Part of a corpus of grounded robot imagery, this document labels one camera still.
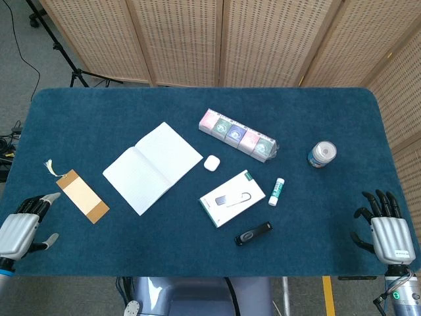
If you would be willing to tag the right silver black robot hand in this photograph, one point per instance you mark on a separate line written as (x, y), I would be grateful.
(391, 235)

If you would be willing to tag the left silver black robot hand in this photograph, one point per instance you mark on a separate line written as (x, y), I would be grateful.
(18, 230)

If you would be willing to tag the tan and cream paper sheet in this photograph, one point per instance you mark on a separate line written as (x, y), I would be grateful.
(82, 196)

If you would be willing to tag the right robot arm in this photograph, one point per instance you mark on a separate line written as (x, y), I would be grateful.
(401, 289)

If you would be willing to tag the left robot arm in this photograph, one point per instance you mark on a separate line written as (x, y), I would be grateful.
(5, 276)

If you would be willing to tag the clear jar with blue label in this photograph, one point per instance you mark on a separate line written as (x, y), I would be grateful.
(321, 154)

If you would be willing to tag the white green glue stick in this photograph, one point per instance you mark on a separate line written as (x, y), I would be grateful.
(276, 192)

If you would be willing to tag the black stapler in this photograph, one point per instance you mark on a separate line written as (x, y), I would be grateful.
(252, 234)

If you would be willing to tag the open white lined notebook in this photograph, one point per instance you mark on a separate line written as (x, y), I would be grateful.
(151, 168)

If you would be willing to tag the blue table cloth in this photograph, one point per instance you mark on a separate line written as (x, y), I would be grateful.
(164, 247)

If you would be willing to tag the white USB hub box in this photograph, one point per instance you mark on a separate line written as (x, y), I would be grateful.
(232, 199)

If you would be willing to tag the black tripod stand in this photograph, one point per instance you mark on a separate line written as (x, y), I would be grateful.
(65, 57)

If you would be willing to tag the wrapped pack of tissue packets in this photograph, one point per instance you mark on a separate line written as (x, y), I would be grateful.
(238, 134)

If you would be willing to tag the grey robot torso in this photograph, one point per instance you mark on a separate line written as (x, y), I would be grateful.
(197, 296)

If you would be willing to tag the white earbuds case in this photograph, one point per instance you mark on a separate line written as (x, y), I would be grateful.
(211, 163)

